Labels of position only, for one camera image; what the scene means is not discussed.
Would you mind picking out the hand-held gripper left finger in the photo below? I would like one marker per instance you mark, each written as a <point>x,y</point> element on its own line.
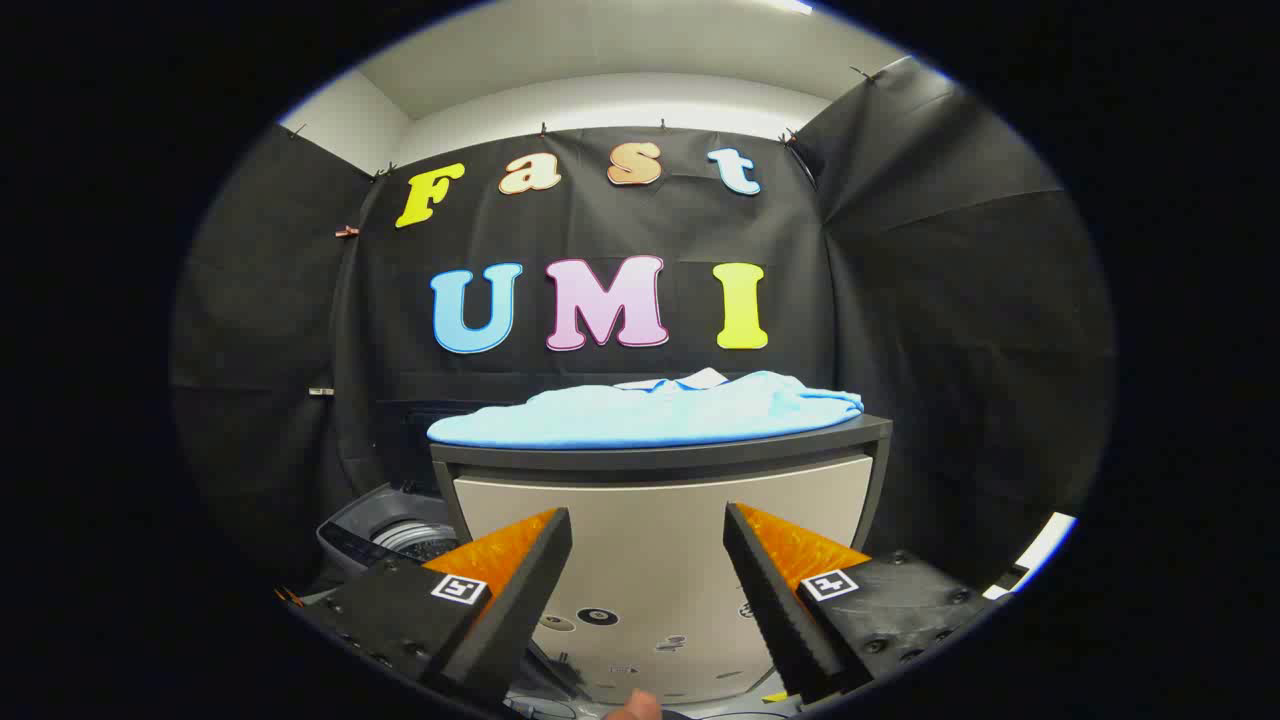
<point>520,600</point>

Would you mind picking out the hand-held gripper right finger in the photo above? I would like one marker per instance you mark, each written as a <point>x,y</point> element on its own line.
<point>775,600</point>

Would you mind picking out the grey washing machine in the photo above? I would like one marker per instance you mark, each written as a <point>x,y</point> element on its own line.
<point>360,530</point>

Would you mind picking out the dark washing machine lid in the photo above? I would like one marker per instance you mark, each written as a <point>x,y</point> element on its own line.
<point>405,450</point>

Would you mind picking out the light blue polo shirt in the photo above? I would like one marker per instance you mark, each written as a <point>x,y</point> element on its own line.
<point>650,415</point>

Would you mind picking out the grey cabinet with white door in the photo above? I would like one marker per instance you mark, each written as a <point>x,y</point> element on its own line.
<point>650,540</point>

